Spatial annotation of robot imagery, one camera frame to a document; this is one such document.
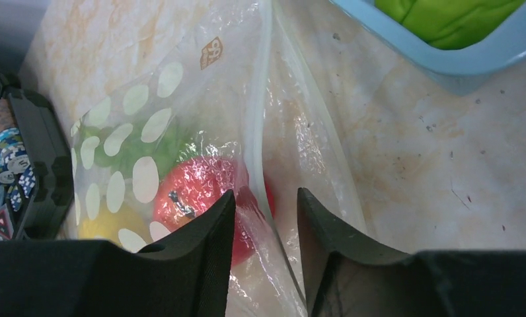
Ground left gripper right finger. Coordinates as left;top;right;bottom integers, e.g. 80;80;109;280
297;188;526;316

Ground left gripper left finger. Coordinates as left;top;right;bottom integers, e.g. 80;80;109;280
0;190;236;316

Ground red toy apple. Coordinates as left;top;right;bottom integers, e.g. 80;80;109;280
153;156;263;267

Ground green toy grapes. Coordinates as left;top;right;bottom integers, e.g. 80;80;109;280
77;119;198;178

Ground clear dotted zip bag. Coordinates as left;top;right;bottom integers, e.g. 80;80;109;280
69;1;366;316

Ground blue perforated plastic basket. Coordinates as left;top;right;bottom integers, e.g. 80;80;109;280
333;1;526;96

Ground black poker chip case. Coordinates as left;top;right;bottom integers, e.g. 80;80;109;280
0;65;73;240

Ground green toy lime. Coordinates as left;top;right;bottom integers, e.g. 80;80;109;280
374;0;524;50

